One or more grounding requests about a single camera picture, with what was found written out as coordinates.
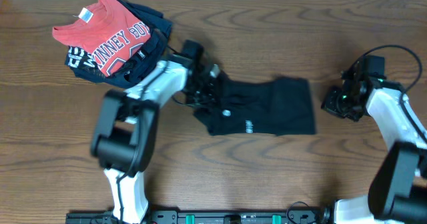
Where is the black t-shirt with white logo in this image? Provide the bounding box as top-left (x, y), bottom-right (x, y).
top-left (193, 73), bottom-right (316, 136)

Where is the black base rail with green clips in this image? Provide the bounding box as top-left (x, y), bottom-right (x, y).
top-left (65, 209), bottom-right (326, 224)

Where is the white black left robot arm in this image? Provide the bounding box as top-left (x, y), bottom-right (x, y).
top-left (90, 40), bottom-right (220, 223)

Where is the red folded t-shirt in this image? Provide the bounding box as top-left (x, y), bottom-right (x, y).
top-left (52, 0), bottom-right (151, 77)

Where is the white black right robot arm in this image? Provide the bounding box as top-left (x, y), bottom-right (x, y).
top-left (322, 55), bottom-right (426, 223)

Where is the navy folded shirt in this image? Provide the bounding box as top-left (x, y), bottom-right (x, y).
top-left (69, 0), bottom-right (172, 89)

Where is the black cable at base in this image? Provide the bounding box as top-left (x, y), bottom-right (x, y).
top-left (286, 201), bottom-right (314, 224)

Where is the black shirt with white print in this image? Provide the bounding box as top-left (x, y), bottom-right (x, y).
top-left (65, 46), bottom-right (98, 71)

